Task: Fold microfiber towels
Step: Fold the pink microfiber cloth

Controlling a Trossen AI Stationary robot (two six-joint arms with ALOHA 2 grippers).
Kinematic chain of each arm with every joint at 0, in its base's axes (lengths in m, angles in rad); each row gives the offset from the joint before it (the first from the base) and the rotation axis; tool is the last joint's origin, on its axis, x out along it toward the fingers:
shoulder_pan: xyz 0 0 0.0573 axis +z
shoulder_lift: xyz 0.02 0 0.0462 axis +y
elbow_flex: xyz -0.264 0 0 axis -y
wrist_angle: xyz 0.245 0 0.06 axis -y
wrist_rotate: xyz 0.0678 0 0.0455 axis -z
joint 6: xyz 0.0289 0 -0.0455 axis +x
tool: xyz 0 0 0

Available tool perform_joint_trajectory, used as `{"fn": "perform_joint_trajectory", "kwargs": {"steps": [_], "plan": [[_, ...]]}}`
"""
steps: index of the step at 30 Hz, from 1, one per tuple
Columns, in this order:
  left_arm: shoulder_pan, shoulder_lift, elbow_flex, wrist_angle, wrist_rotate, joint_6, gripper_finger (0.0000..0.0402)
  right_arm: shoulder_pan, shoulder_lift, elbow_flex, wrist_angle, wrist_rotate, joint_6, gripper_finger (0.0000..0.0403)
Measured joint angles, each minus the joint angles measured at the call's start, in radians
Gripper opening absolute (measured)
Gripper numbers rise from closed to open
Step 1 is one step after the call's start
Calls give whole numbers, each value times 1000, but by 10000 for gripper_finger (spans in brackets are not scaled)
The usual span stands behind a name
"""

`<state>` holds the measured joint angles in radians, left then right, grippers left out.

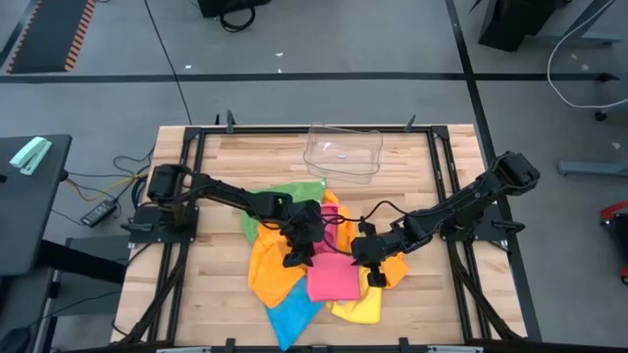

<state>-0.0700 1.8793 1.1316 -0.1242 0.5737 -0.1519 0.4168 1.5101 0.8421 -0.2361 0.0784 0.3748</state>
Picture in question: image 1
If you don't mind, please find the red cart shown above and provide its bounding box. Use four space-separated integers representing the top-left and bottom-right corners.
600 200 628 286

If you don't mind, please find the thin black floor cable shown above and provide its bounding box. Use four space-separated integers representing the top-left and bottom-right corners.
143 0 193 126

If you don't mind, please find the yellow microfiber towel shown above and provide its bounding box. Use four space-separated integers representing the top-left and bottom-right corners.
325 267 384 326

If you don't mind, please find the green microfiber towel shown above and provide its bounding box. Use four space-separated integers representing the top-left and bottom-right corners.
239 179 328 245

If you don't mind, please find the white floor cable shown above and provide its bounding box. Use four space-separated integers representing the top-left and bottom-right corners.
546 0 628 110

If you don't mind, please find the coiled black cable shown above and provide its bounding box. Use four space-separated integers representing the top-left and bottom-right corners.
218 5 257 33

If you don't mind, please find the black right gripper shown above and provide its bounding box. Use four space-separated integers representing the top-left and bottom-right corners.
350 221 406 289

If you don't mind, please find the black cabinet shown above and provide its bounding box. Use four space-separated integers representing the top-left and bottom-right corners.
478 0 563 54

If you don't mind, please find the yellow cable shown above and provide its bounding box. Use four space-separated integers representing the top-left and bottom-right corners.
66 172 149 203

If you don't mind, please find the black power adapter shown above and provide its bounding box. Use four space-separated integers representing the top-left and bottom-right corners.
79 198 119 228

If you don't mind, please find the black side table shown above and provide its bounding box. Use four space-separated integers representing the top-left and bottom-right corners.
0 134 73 278

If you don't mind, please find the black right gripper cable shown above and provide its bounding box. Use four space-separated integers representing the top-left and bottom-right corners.
360 199 411 222

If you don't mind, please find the grey desk leg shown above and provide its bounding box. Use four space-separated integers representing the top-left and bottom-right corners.
537 0 628 46

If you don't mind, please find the black aluminium table frame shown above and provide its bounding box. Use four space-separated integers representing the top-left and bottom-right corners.
117 125 529 353

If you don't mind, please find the clear plastic bin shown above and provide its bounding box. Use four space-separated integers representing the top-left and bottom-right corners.
302 122 384 185

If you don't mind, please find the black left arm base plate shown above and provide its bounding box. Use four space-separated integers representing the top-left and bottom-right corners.
121 203 200 245

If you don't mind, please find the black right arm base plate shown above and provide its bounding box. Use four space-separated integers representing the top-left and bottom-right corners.
436 203 526 242

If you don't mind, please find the mint green stapler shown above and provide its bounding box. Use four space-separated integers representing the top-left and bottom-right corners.
9 136 53 177

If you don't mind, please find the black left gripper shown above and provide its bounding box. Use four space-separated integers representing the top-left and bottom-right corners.
282 199 326 269

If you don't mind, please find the blue microfiber towel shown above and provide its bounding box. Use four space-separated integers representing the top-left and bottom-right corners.
265 277 326 352

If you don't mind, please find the black desk crossbeam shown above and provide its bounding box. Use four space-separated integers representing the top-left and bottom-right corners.
37 238 128 284

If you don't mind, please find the orange microfiber towel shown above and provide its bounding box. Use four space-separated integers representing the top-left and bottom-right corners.
247 223 310 310
322 188 410 290

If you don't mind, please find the grey desk foot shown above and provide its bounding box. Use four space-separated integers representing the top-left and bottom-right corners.
557 159 628 177

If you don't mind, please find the black power cable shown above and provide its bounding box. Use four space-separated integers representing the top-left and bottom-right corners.
51 145 157 227

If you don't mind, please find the black equipment box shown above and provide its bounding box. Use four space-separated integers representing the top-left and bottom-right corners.
197 0 273 20

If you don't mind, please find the black mat with orange edge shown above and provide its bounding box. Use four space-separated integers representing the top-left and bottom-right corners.
7 0 98 75

